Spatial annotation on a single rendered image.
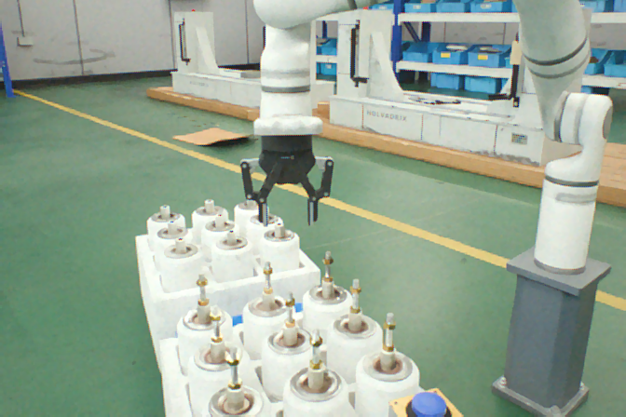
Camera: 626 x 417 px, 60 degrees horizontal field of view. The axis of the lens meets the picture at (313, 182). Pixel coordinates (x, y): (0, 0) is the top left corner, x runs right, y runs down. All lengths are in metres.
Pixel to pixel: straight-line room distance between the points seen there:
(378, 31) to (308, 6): 2.86
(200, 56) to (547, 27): 4.48
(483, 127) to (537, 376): 1.84
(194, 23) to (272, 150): 4.44
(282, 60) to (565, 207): 0.60
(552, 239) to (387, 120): 2.24
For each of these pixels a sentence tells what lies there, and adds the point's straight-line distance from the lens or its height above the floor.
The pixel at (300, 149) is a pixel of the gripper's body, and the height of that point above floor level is 0.58.
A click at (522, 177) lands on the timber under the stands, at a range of 2.74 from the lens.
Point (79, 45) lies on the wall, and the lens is 7.08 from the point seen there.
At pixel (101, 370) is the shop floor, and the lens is 1.37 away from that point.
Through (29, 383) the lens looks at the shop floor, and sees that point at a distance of 1.39.
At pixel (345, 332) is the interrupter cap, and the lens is 0.94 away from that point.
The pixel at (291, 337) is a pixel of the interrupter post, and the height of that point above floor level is 0.27.
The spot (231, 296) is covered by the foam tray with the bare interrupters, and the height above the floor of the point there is 0.16.
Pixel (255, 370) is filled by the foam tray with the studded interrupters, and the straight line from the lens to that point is 1.00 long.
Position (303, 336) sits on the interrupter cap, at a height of 0.25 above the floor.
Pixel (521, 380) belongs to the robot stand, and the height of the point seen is 0.06.
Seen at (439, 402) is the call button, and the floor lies 0.33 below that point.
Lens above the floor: 0.76
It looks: 17 degrees down
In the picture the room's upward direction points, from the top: straight up
